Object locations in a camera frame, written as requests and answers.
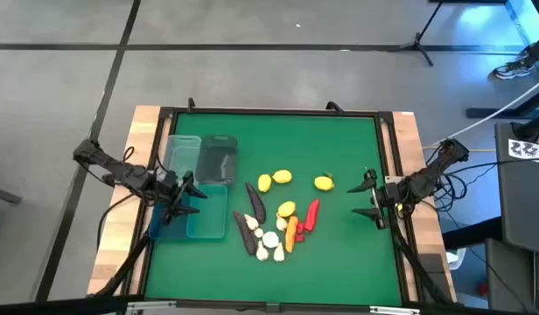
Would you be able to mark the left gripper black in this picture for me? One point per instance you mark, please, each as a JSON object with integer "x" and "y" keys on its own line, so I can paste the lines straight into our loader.
{"x": 169, "y": 189}

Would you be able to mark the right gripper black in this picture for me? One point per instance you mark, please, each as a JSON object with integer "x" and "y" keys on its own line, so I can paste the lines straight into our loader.
{"x": 389, "y": 192}

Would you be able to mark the yellow lemon with green stem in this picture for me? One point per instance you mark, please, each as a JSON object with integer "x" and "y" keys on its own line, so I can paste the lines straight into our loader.
{"x": 324, "y": 183}

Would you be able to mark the long red pepper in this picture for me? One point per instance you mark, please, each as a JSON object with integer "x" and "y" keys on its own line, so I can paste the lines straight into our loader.
{"x": 312, "y": 215}

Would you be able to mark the dark purple eggplant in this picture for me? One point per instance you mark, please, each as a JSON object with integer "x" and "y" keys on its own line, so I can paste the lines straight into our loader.
{"x": 257, "y": 205}
{"x": 245, "y": 232}

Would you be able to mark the small red pepper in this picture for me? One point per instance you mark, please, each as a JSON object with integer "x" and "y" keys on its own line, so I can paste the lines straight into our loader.
{"x": 300, "y": 227}
{"x": 299, "y": 238}

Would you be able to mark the small white garlic bulb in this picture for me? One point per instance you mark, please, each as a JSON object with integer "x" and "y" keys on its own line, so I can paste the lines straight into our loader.
{"x": 258, "y": 233}

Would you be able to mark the large round white garlic bulb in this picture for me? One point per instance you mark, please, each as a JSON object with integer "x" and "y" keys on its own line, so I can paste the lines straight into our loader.
{"x": 270, "y": 239}

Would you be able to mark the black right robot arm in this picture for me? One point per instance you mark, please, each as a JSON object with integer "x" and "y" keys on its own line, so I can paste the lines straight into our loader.
{"x": 431, "y": 172}

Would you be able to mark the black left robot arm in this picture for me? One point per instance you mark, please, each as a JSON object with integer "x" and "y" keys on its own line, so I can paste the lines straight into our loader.
{"x": 121, "y": 172}

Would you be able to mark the teal plastic basket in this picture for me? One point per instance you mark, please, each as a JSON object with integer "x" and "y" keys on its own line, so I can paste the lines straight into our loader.
{"x": 208, "y": 214}

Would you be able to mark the white table label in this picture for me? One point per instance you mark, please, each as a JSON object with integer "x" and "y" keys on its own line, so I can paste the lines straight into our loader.
{"x": 394, "y": 179}

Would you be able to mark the blue plastic basket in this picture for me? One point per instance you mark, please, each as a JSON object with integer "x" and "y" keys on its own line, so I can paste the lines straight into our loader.
{"x": 164, "y": 232}

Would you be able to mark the clear plastic basket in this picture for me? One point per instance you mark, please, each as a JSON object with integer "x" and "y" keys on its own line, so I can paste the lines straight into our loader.
{"x": 182, "y": 151}

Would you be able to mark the dark grey plastic basket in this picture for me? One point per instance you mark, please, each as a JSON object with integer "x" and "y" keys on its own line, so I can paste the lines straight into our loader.
{"x": 217, "y": 159}

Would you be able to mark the wooden table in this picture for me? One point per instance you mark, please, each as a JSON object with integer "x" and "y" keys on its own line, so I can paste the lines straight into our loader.
{"x": 140, "y": 127}

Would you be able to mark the green table mat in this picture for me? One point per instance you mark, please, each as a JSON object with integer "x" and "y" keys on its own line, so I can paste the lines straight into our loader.
{"x": 322, "y": 271}

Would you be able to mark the black diagonal support strut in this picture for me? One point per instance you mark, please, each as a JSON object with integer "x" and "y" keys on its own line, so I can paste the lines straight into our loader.
{"x": 420, "y": 271}
{"x": 121, "y": 269}

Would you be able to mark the white plastic container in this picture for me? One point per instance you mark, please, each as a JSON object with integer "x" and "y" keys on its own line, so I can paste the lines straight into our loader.
{"x": 455, "y": 258}

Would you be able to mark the black desk base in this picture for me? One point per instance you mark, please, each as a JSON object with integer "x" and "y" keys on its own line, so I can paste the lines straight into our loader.
{"x": 479, "y": 112}

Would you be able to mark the small red object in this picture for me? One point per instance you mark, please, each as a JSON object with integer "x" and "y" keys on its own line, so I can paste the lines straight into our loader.
{"x": 483, "y": 289}

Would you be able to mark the black equipment cart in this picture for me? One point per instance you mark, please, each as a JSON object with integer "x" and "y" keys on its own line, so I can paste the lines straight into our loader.
{"x": 523, "y": 201}

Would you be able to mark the black tripod stand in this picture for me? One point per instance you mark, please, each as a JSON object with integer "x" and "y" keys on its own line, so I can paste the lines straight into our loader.
{"x": 417, "y": 43}

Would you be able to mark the black equipment box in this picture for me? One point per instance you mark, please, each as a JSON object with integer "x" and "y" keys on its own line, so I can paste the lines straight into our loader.
{"x": 510, "y": 280}

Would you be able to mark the white printed tag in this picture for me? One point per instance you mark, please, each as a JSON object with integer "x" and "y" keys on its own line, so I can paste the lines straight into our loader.
{"x": 525, "y": 150}

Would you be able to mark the grey furniture foot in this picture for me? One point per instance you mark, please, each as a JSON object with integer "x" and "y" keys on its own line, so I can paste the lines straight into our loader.
{"x": 4, "y": 195}

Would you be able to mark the person's shoe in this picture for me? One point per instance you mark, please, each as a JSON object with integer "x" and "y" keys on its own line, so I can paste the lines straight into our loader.
{"x": 512, "y": 70}

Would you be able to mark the person's leg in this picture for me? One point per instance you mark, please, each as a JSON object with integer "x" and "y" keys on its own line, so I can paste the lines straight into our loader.
{"x": 538, "y": 50}

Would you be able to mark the black frame clamp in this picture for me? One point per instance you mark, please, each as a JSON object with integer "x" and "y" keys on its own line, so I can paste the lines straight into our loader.
{"x": 191, "y": 104}
{"x": 335, "y": 106}

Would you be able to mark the silver metal bracket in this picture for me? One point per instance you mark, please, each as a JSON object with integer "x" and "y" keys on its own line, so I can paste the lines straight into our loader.
{"x": 394, "y": 310}
{"x": 151, "y": 305}

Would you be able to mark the black table frame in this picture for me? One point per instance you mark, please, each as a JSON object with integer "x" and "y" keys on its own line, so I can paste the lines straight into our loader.
{"x": 274, "y": 111}

